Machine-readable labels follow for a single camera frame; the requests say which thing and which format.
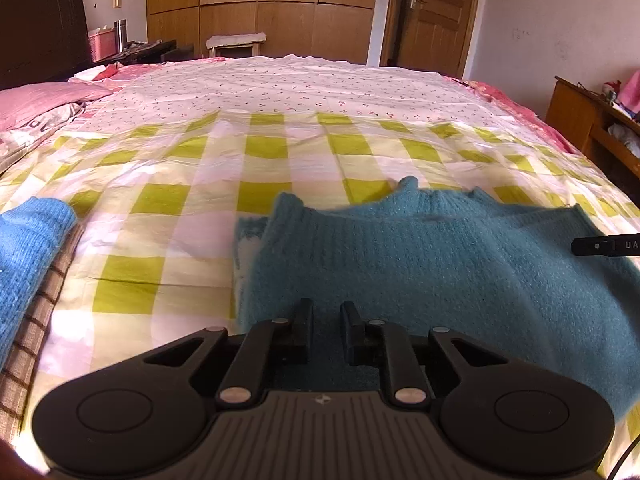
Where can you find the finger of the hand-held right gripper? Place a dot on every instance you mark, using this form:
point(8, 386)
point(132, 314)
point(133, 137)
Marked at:
point(590, 247)

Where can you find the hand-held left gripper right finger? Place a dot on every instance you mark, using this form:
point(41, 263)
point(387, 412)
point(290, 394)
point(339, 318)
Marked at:
point(352, 332)

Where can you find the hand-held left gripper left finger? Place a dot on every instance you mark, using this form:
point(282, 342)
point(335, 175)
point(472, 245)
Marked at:
point(302, 332)

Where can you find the teal sweater with white flowers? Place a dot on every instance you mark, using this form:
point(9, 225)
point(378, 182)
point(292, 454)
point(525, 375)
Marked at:
point(450, 265)

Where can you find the white plastic bag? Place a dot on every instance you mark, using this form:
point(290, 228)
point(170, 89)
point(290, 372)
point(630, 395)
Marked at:
point(625, 137)

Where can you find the wooden shelf cabinet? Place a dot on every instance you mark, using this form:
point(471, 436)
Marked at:
point(570, 115)

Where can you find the pink cloth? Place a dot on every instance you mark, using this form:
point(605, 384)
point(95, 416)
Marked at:
point(631, 92)

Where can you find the pink floral bed cover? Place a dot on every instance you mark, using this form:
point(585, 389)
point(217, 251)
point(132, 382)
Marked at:
point(520, 110)

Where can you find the yellow checked bedsheet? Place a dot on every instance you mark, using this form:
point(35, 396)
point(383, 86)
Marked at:
point(200, 175)

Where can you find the white floral bedsheet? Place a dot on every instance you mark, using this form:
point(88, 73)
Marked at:
point(280, 85)

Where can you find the brown checked cloth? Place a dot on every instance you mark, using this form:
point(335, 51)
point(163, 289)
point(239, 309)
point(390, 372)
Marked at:
point(35, 330)

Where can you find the wooden door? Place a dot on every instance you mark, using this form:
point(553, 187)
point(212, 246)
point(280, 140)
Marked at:
point(440, 15)

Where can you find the blue ribbed knit sweater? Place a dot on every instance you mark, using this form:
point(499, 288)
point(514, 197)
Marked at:
point(25, 260)

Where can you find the cushioned stool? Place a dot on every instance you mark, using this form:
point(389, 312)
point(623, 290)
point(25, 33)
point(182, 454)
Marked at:
point(235, 40)

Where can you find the dark nightstand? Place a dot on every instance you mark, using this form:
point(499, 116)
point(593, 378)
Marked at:
point(150, 51)

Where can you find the wooden wardrobe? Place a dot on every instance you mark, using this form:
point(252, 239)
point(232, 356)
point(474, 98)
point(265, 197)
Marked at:
point(280, 10)

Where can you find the pink pillow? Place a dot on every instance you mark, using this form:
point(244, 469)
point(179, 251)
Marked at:
point(45, 102)

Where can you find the metal thermos bottle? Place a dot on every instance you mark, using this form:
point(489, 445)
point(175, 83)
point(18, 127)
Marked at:
point(120, 36)

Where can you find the pink basket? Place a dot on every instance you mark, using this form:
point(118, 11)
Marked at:
point(101, 46)

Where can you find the dark wooden headboard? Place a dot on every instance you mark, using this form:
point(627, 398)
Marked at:
point(40, 25)

